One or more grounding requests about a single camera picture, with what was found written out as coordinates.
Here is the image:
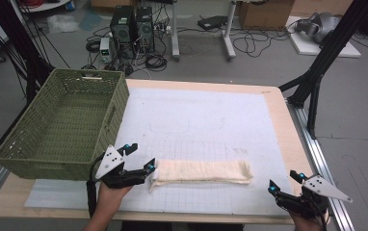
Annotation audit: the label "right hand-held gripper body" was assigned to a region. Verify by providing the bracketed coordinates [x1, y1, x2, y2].
[276, 174, 354, 219]

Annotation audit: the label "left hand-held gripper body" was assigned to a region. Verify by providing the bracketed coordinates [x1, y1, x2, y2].
[94, 144, 147, 190]

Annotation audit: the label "cream towel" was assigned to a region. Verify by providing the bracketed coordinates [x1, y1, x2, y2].
[148, 159, 254, 193]

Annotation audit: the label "person's right hand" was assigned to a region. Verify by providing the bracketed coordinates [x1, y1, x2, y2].
[289, 212, 331, 231]

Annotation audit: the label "person's left hand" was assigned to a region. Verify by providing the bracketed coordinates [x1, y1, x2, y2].
[95, 181, 134, 210]

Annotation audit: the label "green woven basket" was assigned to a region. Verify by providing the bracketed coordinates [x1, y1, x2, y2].
[0, 67, 131, 182]

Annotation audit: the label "white grid mat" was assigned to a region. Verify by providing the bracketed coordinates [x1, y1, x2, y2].
[24, 86, 295, 217]

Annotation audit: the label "white bench power supply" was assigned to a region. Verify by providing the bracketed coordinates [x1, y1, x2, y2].
[99, 37, 114, 64]

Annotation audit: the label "black computer tower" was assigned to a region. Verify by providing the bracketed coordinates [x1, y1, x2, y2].
[109, 5, 137, 60]
[135, 6, 156, 54]

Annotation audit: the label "white desk leg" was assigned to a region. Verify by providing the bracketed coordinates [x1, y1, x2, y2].
[222, 0, 238, 62]
[170, 0, 181, 62]

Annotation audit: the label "white floor board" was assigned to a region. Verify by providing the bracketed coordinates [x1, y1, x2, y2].
[286, 14, 363, 59]

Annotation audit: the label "clear plastic bag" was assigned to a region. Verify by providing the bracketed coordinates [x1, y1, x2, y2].
[46, 13, 81, 35]

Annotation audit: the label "flat black device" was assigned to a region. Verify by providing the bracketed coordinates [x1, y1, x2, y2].
[197, 14, 228, 32]

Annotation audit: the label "grey robot head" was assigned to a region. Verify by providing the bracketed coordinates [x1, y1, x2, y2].
[294, 12, 342, 45]

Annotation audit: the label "brown cardboard box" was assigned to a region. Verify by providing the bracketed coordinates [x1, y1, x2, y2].
[238, 0, 296, 32]

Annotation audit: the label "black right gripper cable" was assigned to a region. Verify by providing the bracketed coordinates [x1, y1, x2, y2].
[310, 197, 329, 231]

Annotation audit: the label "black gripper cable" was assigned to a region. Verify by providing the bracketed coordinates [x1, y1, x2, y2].
[86, 154, 105, 219]
[310, 197, 329, 231]

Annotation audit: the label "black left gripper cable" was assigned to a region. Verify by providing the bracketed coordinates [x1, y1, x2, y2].
[86, 154, 105, 219]

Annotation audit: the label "coiled black cable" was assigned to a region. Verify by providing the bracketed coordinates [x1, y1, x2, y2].
[145, 53, 169, 73]

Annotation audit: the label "loose black floor cables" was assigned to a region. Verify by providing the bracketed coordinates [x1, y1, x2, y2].
[231, 28, 297, 60]

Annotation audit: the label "black metal stand with cables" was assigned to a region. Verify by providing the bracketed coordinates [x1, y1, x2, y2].
[0, 0, 56, 105]

